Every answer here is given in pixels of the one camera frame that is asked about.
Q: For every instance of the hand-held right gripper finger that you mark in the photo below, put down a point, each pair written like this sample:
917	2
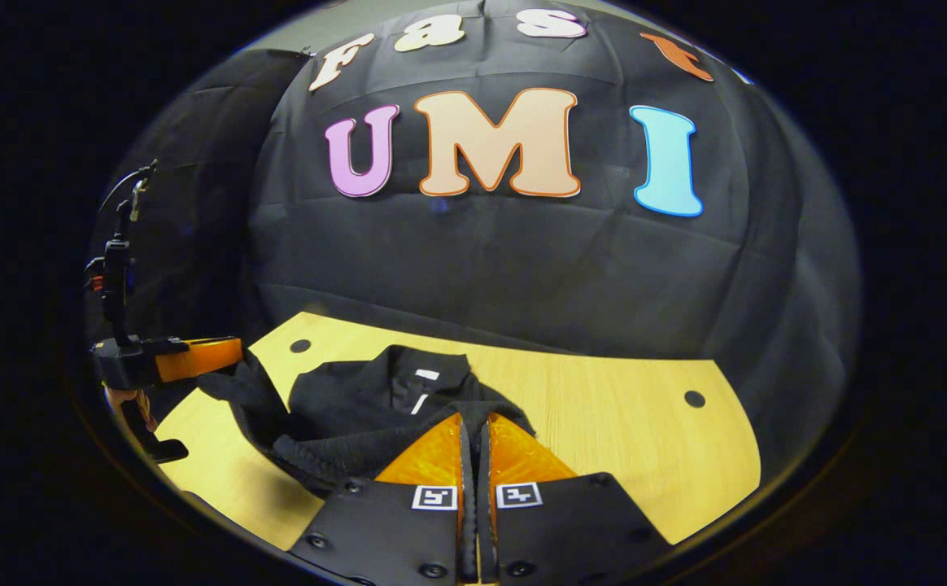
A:
483	472
468	472

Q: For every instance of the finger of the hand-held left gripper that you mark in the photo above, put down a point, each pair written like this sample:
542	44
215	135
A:
197	360

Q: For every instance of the black jacket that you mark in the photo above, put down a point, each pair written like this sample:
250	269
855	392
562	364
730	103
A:
343	407

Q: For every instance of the black backdrop cloth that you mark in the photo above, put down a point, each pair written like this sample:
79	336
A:
522	260

